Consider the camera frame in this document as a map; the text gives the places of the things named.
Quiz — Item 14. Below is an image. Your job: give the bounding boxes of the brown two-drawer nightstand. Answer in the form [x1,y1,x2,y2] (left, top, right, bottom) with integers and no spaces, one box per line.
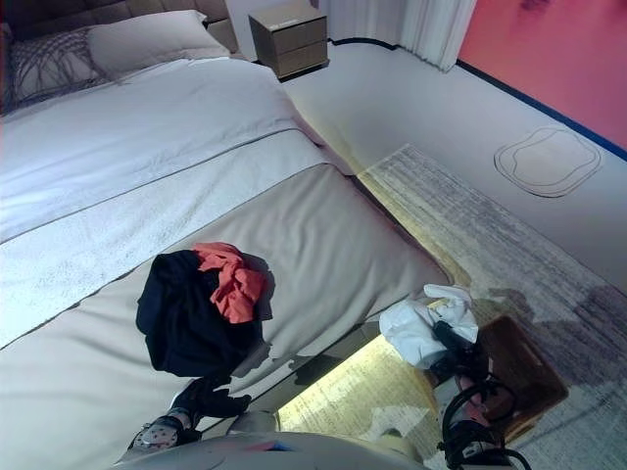
[247,0,328,82]

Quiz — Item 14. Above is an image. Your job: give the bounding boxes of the grey striped area rug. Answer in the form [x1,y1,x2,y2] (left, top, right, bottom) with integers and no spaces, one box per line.
[273,143,627,470]

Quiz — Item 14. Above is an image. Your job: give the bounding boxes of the white textured blanket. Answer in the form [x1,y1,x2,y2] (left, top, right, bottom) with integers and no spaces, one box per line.
[0,129,339,352]

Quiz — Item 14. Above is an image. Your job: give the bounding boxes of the grey robot torso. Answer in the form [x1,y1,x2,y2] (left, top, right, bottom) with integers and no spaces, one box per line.
[112,430,427,470]

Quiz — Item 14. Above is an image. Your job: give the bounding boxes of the black garment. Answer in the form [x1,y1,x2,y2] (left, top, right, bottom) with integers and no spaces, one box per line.
[135,249,276,378]

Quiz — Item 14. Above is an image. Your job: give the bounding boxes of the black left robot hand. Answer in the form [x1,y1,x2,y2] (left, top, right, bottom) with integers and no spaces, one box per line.
[171,376,254,428]

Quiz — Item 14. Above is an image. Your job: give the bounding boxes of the plain beige pillow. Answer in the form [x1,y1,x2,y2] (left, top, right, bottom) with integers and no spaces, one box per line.
[87,9,231,77]

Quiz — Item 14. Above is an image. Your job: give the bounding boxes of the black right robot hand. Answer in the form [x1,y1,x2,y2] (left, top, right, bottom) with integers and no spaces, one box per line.
[429,319,492,389]

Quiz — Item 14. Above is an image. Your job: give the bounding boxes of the brown wicker basket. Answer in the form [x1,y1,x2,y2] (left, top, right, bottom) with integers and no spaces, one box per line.
[425,314,570,445]

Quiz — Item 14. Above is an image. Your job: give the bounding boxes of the white smooth duvet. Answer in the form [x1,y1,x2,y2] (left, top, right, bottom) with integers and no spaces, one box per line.
[0,58,305,241]

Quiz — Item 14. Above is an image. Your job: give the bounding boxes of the large grey bed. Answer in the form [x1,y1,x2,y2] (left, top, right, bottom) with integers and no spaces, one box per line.
[0,164,455,470]
[229,317,388,432]

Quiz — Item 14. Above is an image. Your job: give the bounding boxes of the brown padded headboard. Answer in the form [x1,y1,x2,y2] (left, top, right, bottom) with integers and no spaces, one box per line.
[0,0,241,55]

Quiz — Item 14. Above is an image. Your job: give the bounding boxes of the white garment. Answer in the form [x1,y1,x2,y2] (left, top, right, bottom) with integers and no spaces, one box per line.
[379,283,480,371]

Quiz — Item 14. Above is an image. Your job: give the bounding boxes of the grey patterned pillow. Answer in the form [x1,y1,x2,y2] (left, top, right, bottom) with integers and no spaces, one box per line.
[9,26,112,107]

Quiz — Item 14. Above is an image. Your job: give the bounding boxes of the white pleated curtain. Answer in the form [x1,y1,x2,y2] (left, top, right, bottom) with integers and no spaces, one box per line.
[317,0,479,73]

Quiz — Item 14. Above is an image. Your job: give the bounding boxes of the red orange garment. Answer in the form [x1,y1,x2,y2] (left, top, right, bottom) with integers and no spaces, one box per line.
[192,242,269,324]

